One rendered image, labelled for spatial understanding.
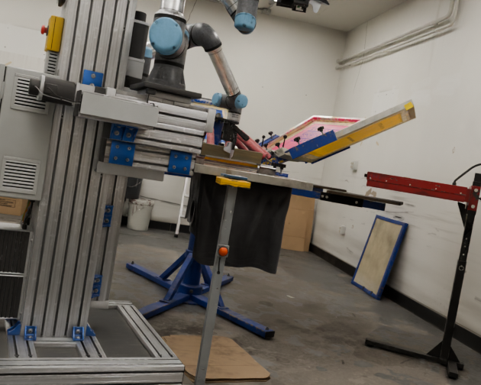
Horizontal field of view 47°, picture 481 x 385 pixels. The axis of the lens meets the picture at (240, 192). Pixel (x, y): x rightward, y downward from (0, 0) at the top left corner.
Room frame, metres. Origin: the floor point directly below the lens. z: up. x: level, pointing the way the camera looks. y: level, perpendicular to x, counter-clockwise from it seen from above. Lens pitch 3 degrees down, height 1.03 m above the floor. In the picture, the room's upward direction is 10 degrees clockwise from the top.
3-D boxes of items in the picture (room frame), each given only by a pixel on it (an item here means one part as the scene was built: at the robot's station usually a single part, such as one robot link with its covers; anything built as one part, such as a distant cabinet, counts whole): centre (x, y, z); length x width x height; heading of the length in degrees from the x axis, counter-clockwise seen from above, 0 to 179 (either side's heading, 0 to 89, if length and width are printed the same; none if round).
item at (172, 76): (2.14, 0.35, 1.31); 0.15 x 0.15 x 0.10
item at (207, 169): (2.91, 0.03, 0.97); 0.79 x 0.58 x 0.04; 12
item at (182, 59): (2.14, 0.35, 1.42); 0.13 x 0.12 x 0.14; 0
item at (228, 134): (3.16, 0.12, 1.19); 0.09 x 0.08 x 0.12; 102
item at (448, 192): (3.50, -1.10, 1.06); 0.61 x 0.46 x 0.12; 72
